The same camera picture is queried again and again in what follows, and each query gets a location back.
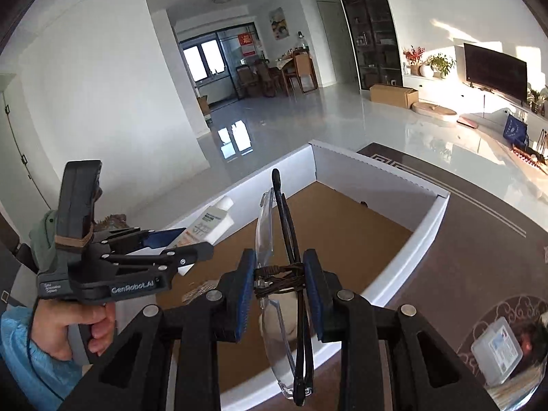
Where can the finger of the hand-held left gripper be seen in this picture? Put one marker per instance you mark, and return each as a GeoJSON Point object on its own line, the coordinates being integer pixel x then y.
{"type": "Point", "coordinates": [192, 253]}
{"type": "Point", "coordinates": [167, 236]}

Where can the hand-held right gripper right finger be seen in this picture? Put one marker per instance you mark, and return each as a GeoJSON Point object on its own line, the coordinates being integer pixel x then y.
{"type": "Point", "coordinates": [314, 295]}

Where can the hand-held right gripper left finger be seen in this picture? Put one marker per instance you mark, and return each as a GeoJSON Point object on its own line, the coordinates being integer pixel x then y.
{"type": "Point", "coordinates": [246, 295]}

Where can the white squeeze tube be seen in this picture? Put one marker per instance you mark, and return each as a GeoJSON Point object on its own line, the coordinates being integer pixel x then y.
{"type": "Point", "coordinates": [209, 222]}

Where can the black-armed clear glasses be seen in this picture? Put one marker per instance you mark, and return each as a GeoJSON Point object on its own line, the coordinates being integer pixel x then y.
{"type": "Point", "coordinates": [264, 231]}

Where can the white cardboard container box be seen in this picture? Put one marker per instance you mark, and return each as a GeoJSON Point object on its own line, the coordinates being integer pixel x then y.
{"type": "Point", "coordinates": [364, 231]}

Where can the clear plastic lidded box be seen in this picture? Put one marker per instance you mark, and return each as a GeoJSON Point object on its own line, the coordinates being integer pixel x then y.
{"type": "Point", "coordinates": [496, 351]}

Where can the person's left forearm blue sleeve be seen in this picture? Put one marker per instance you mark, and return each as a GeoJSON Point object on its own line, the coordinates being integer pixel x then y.
{"type": "Point", "coordinates": [25, 359]}

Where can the person's left hand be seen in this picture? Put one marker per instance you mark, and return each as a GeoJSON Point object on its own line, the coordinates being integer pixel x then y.
{"type": "Point", "coordinates": [55, 329]}

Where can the rhinestone hair claw clip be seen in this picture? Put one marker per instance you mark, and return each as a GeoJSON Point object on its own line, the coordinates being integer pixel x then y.
{"type": "Point", "coordinates": [199, 293]}

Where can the person's green grey clothing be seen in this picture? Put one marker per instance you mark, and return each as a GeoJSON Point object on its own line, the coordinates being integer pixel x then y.
{"type": "Point", "coordinates": [43, 239]}

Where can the glass balcony door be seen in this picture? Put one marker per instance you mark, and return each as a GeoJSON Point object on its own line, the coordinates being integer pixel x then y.
{"type": "Point", "coordinates": [205, 60]}

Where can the red door poster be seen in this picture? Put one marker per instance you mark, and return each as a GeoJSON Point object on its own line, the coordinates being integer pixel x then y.
{"type": "Point", "coordinates": [245, 39]}

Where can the brown cardboard box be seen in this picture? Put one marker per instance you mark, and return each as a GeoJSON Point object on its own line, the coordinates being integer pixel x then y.
{"type": "Point", "coordinates": [391, 95]}

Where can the wooden dining chair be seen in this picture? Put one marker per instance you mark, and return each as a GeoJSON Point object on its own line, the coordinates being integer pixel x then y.
{"type": "Point", "coordinates": [305, 70]}

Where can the round beige floor mat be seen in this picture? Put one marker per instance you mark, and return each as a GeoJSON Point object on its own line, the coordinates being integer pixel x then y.
{"type": "Point", "coordinates": [434, 111]}

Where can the clear bag of metal sticks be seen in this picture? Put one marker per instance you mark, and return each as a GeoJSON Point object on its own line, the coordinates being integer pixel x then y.
{"type": "Point", "coordinates": [513, 389]}

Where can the black hair accessory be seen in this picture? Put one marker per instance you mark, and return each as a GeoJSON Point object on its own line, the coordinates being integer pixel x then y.
{"type": "Point", "coordinates": [531, 340]}

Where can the flat pink mat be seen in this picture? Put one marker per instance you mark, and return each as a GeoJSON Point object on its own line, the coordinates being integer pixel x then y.
{"type": "Point", "coordinates": [467, 121]}

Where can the clear tall bottle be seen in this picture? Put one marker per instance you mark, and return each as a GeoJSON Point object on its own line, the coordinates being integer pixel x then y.
{"type": "Point", "coordinates": [304, 44]}

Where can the white television cabinet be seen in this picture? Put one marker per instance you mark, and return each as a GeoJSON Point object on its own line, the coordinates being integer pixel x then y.
{"type": "Point", "coordinates": [445, 87]}

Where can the white round vase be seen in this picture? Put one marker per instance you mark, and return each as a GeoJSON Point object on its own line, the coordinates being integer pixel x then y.
{"type": "Point", "coordinates": [427, 71]}

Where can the red flower bouquet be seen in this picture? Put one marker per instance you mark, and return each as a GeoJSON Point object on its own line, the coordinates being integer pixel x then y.
{"type": "Point", "coordinates": [413, 58]}

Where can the blue tote bag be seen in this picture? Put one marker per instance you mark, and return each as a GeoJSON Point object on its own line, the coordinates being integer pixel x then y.
{"type": "Point", "coordinates": [516, 130]}

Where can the green potted plant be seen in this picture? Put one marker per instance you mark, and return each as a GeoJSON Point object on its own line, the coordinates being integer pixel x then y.
{"type": "Point", "coordinates": [441, 64]}

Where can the dark glass display cabinet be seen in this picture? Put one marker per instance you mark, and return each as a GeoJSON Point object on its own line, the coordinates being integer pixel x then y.
{"type": "Point", "coordinates": [370, 30]}

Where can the flat screen television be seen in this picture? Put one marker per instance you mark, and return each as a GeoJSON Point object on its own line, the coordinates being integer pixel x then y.
{"type": "Point", "coordinates": [496, 70]}

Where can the large leafy potted plant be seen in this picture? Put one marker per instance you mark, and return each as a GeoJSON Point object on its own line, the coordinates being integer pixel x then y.
{"type": "Point", "coordinates": [537, 98]}

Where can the wall painting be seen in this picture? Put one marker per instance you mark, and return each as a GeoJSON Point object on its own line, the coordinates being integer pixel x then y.
{"type": "Point", "coordinates": [279, 23]}

